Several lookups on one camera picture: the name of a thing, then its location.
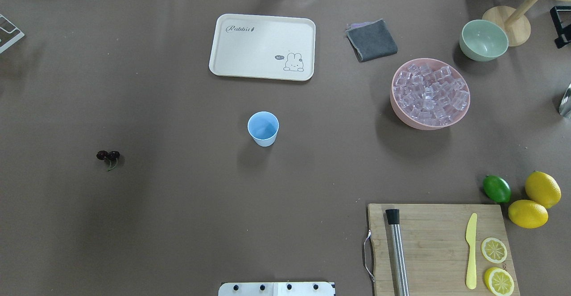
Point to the light blue plastic cup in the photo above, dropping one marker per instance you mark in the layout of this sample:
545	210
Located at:
263	127

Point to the pile of clear ice cubes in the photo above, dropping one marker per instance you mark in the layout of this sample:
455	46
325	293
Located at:
430	93

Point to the dark red cherries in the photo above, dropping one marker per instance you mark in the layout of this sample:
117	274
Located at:
111	157

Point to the cream rabbit tray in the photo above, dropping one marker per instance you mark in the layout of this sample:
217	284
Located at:
269	47

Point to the grey folded cloth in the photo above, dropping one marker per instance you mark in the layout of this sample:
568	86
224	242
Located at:
371	40

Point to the pink bowl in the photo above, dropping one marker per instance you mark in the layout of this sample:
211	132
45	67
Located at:
403	115

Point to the wooden cutting board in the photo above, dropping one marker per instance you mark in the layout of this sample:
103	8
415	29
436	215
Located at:
435	250

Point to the steel muddler black tip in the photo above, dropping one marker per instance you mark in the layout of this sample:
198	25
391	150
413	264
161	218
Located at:
393	219

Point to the green lime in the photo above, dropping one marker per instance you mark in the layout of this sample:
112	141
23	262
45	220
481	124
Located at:
497	189

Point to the green ceramic bowl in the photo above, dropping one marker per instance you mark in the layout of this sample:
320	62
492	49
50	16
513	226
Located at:
482	40

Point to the yellow plastic knife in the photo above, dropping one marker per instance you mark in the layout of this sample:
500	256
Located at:
470	237

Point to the lemon slice upper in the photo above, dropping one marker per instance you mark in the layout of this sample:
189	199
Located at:
494	250

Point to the lemon slice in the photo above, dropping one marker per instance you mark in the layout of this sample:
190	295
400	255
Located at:
494	250
499	282

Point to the yellow lemon lower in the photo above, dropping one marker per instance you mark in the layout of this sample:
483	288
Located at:
527	214

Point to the yellow lemon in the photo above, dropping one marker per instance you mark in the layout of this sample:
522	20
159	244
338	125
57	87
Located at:
542	188
527	214

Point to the wooden stand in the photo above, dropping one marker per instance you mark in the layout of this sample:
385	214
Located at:
512	21

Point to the lemon slice lower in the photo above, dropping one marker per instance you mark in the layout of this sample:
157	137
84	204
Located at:
499	282

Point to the yellow lemon upper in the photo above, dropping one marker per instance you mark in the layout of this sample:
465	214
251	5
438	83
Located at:
542	188

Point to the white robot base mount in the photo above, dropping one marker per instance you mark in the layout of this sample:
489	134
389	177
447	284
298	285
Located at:
319	288

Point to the white wire cup rack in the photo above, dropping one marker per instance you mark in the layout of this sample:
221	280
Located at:
9	34

